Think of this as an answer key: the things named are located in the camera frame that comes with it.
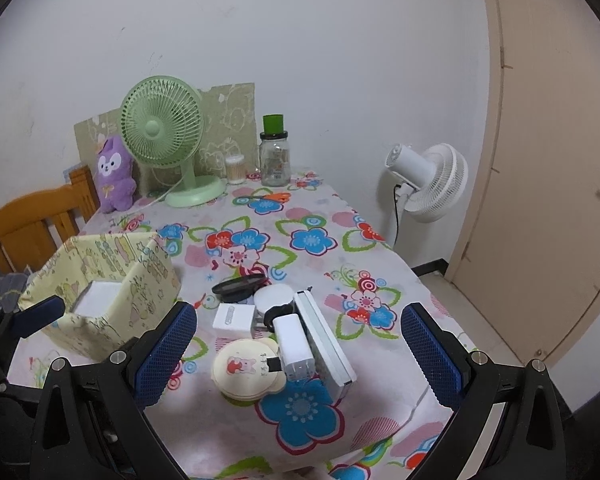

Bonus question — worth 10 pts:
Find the white square charger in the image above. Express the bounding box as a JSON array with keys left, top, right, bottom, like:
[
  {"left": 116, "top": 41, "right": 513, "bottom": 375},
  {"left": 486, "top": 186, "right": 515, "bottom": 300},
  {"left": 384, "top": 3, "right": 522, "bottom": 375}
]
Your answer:
[{"left": 212, "top": 304, "right": 256, "bottom": 339}]

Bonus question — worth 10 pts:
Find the wooden chair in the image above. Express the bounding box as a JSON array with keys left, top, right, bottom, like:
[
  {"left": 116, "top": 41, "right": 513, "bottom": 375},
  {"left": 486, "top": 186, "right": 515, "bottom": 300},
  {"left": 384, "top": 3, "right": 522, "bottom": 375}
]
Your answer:
[{"left": 0, "top": 165, "right": 99, "bottom": 273}]

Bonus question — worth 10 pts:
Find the white box in bin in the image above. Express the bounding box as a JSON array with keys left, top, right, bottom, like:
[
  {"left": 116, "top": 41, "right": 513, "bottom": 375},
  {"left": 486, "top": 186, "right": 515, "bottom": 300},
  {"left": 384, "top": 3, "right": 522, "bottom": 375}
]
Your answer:
[{"left": 73, "top": 281, "right": 122, "bottom": 318}]

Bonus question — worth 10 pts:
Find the yellow fabric storage box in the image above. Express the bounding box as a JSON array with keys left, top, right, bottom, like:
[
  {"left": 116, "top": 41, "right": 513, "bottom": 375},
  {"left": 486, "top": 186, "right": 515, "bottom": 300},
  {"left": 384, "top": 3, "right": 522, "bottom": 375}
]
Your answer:
[{"left": 18, "top": 232, "right": 181, "bottom": 361}]

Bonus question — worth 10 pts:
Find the glass jar green lid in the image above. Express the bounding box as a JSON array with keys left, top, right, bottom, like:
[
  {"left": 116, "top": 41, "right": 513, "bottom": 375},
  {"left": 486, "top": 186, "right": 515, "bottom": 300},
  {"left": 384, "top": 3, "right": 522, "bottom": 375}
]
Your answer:
[{"left": 259, "top": 114, "right": 291, "bottom": 188}]

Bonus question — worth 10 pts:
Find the white fan power cord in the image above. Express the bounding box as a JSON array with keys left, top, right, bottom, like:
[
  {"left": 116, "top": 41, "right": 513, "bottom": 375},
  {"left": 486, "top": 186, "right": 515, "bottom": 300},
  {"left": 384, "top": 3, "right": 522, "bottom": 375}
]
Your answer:
[{"left": 130, "top": 179, "right": 186, "bottom": 212}]

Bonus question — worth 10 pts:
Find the white long power strip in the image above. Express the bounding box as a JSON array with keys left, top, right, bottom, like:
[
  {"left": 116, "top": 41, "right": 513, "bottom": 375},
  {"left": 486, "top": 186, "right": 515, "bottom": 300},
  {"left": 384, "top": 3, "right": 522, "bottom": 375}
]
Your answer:
[{"left": 294, "top": 290, "right": 358, "bottom": 402}]

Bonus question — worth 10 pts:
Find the beige door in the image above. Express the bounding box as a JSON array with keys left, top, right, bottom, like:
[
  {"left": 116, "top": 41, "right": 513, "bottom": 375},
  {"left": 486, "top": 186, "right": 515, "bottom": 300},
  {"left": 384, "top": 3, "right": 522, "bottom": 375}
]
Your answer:
[{"left": 446, "top": 0, "right": 600, "bottom": 365}]

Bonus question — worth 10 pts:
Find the purple plush toy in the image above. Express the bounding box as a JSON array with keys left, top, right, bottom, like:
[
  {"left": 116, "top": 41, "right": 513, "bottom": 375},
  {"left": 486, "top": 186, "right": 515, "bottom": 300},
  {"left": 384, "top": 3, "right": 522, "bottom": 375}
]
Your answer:
[{"left": 95, "top": 136, "right": 136, "bottom": 214}]

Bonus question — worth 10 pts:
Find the cream bear compact mirror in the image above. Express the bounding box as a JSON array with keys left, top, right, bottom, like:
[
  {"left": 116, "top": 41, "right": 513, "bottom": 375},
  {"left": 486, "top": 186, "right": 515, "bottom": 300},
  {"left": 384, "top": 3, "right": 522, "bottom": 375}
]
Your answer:
[{"left": 211, "top": 338, "right": 287, "bottom": 402}]

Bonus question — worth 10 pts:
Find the white power adapter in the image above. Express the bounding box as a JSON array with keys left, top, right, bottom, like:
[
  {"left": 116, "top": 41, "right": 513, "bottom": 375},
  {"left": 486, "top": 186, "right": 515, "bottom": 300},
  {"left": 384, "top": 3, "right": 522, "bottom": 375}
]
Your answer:
[{"left": 273, "top": 314, "right": 315, "bottom": 382}]

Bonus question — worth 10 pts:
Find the white round device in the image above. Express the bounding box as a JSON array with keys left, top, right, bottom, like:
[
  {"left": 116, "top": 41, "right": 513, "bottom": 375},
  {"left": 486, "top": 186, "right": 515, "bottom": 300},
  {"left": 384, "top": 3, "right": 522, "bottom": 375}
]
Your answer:
[{"left": 253, "top": 284, "right": 294, "bottom": 318}]

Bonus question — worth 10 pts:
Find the green desk fan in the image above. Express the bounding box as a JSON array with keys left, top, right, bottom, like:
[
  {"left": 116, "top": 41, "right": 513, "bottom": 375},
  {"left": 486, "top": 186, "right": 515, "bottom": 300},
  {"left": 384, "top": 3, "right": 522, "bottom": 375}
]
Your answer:
[{"left": 119, "top": 76, "right": 226, "bottom": 208}]

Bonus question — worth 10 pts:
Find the cotton swab container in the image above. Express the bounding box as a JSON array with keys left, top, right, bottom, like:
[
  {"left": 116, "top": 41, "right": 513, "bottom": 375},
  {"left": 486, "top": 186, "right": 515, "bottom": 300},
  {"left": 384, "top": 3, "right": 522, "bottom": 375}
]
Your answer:
[{"left": 225, "top": 154, "right": 247, "bottom": 185}]

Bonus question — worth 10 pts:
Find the floral tablecloth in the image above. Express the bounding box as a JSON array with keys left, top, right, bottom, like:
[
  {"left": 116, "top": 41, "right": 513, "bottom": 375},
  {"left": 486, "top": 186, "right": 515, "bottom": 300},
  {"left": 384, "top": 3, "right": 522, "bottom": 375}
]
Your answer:
[{"left": 85, "top": 172, "right": 460, "bottom": 479}]

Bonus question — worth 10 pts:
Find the white standing fan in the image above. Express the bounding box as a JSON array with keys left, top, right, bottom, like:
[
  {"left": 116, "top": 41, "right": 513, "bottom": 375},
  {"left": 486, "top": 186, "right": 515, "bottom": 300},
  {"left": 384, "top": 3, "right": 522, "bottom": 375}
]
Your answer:
[{"left": 385, "top": 143, "right": 468, "bottom": 223}]

